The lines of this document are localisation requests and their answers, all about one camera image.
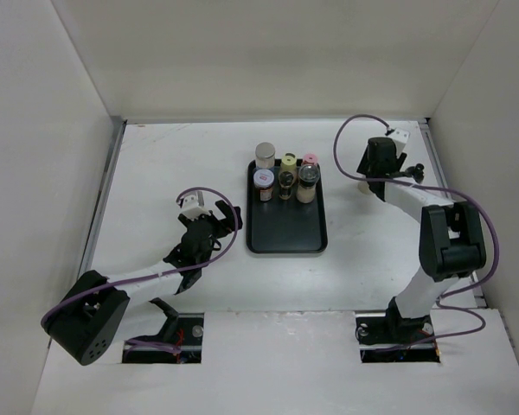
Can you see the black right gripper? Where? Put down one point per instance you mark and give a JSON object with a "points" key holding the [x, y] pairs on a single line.
{"points": [[365, 164]]}

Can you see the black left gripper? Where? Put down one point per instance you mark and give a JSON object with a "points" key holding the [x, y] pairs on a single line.
{"points": [[228, 213]]}

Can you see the black pump bottle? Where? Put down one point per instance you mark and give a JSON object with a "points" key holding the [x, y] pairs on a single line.
{"points": [[417, 172], [364, 188]]}

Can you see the dark sauce jar white lid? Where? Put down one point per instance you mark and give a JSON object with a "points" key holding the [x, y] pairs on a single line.
{"points": [[263, 181]]}

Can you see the pink cap spice bottle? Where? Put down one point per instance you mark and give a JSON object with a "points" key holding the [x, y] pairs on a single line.
{"points": [[310, 159]]}

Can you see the tall jar silver lid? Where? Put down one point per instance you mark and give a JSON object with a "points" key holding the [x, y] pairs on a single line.
{"points": [[265, 156]]}

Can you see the small dark spice bottle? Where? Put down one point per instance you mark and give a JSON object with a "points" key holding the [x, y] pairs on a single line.
{"points": [[286, 180]]}

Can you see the yellow cap spice bottle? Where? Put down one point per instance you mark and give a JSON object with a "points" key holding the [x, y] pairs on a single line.
{"points": [[288, 163]]}

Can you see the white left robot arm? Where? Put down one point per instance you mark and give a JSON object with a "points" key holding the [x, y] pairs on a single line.
{"points": [[86, 322]]}

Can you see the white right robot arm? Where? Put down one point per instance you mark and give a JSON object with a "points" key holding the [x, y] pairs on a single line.
{"points": [[451, 243]]}

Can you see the black rectangular tray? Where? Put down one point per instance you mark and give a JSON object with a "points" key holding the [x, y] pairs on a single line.
{"points": [[281, 226]]}

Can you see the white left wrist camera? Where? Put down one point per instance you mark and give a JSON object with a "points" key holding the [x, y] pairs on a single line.
{"points": [[192, 205]]}

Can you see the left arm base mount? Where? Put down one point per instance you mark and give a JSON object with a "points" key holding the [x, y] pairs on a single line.
{"points": [[177, 341]]}

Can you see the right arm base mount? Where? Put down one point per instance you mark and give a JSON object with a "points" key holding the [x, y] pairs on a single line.
{"points": [[385, 337]]}

